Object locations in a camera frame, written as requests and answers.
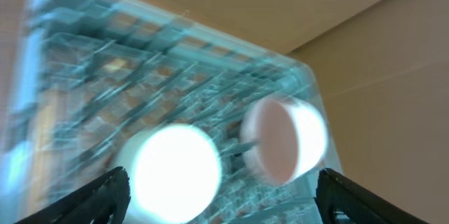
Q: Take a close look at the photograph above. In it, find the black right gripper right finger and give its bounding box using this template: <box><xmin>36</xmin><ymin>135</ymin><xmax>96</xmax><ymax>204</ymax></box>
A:
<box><xmin>315</xmin><ymin>168</ymin><xmax>426</xmax><ymax>224</ymax></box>

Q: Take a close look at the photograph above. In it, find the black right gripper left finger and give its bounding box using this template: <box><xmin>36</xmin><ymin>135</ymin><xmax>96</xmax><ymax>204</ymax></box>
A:
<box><xmin>16</xmin><ymin>166</ymin><xmax>130</xmax><ymax>224</ymax></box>

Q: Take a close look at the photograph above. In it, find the white bowl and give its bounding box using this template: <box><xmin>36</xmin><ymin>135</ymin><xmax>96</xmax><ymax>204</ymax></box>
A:
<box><xmin>239</xmin><ymin>95</ymin><xmax>330</xmax><ymax>186</ymax></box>
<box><xmin>111</xmin><ymin>124</ymin><xmax>222</xmax><ymax>223</ymax></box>

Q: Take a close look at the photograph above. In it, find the grey dishwasher rack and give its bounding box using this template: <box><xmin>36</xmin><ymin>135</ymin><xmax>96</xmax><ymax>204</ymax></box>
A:
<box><xmin>1</xmin><ymin>0</ymin><xmax>323</xmax><ymax>223</ymax></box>

